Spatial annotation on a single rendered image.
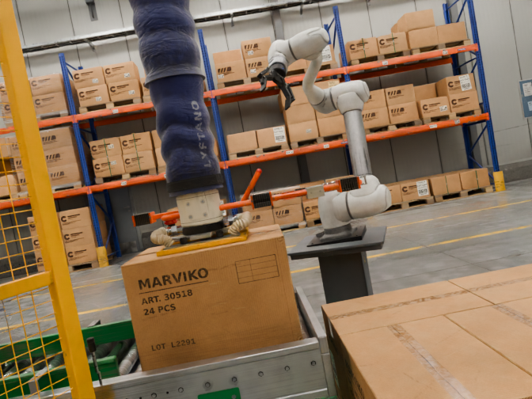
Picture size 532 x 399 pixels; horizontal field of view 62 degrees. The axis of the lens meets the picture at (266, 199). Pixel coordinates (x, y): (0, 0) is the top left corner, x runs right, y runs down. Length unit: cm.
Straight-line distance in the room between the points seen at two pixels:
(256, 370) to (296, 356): 14
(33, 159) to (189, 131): 55
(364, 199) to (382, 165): 828
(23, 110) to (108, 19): 972
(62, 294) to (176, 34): 99
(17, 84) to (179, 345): 101
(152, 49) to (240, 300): 98
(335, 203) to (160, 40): 123
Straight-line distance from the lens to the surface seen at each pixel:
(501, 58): 1210
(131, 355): 201
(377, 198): 236
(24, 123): 150
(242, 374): 159
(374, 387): 136
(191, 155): 169
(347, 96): 252
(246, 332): 168
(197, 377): 160
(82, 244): 950
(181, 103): 172
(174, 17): 180
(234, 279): 163
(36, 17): 1171
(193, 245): 167
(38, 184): 148
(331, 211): 242
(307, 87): 241
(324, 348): 157
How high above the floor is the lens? 117
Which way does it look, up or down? 3 degrees down
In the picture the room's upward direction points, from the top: 11 degrees counter-clockwise
